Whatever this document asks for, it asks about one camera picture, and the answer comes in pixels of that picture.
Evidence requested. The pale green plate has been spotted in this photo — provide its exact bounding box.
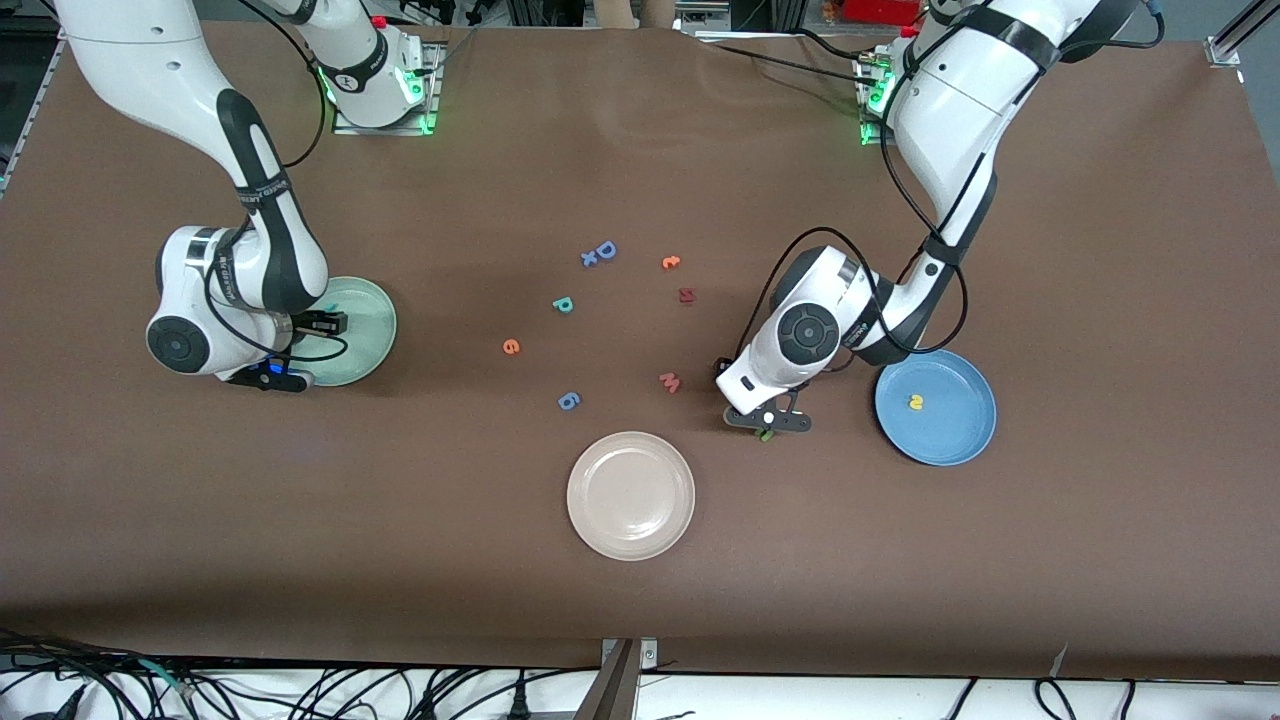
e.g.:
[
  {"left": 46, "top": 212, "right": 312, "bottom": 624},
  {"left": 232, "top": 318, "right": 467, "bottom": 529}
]
[{"left": 290, "top": 276, "right": 398, "bottom": 388}]

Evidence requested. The blue plate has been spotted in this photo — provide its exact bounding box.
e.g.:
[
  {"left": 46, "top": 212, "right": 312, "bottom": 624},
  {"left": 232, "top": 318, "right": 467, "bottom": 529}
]
[{"left": 874, "top": 349, "right": 998, "bottom": 467}]

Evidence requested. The beige plate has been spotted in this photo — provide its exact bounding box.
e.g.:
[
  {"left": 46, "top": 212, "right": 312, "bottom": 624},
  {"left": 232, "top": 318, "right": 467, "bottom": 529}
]
[{"left": 566, "top": 431, "right": 696, "bottom": 562}]

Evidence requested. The red box behind table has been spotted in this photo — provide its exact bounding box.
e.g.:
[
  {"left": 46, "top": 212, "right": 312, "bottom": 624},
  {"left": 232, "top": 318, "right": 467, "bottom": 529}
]
[{"left": 843, "top": 0, "right": 923, "bottom": 26}]

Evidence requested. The person bare limb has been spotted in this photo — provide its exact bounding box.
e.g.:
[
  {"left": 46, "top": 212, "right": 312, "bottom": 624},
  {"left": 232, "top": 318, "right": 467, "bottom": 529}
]
[{"left": 598, "top": 0, "right": 681, "bottom": 29}]

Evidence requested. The aluminium corner extrusion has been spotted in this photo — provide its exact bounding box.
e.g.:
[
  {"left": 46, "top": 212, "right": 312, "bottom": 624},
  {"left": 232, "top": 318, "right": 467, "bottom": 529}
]
[{"left": 1205, "top": 0, "right": 1263, "bottom": 69}]

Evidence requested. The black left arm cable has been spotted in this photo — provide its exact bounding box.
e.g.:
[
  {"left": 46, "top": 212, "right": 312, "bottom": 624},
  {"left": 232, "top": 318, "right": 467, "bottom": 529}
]
[{"left": 740, "top": 55, "right": 969, "bottom": 371}]

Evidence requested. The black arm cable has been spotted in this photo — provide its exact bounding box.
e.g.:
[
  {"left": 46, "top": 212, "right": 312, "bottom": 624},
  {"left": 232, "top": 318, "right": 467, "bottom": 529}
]
[
  {"left": 740, "top": 55, "right": 969, "bottom": 371},
  {"left": 205, "top": 0, "right": 349, "bottom": 363}
]

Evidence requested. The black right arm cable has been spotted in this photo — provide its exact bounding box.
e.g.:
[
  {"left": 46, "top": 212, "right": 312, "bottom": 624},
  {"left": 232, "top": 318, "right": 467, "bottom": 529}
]
[{"left": 205, "top": 0, "right": 349, "bottom": 363}]

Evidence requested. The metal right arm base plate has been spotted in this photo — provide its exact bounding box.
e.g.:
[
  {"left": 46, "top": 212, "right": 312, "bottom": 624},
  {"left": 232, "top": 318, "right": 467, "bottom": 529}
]
[{"left": 332, "top": 42, "right": 443, "bottom": 136}]

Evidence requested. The metal table edge bracket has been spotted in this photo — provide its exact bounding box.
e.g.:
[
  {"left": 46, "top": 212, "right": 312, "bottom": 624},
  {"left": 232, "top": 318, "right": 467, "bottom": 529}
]
[{"left": 572, "top": 637, "right": 659, "bottom": 720}]

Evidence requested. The long black table cable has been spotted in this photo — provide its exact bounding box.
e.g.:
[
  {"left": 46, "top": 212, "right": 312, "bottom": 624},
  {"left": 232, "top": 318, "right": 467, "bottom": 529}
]
[{"left": 712, "top": 40, "right": 881, "bottom": 89}]

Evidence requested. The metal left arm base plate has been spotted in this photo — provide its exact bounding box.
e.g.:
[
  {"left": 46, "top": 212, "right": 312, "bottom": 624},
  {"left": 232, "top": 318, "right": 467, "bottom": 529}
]
[{"left": 855, "top": 50, "right": 901, "bottom": 147}]

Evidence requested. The short black table cable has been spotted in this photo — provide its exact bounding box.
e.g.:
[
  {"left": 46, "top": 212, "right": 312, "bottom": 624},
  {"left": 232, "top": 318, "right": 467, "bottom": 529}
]
[{"left": 795, "top": 28, "right": 881, "bottom": 61}]

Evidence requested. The teal floor cable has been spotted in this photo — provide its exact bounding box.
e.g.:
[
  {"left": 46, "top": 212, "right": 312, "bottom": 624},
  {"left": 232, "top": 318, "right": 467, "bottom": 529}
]
[{"left": 138, "top": 657, "right": 193, "bottom": 698}]

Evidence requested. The looped black floor cable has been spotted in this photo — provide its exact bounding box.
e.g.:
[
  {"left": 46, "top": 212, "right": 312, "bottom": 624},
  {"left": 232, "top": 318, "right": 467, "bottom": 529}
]
[{"left": 1033, "top": 678, "right": 1079, "bottom": 720}]

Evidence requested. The aluminium frame behind table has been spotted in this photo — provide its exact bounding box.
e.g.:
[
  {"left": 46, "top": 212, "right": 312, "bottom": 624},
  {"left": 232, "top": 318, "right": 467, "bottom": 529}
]
[{"left": 583, "top": 0, "right": 733, "bottom": 31}]

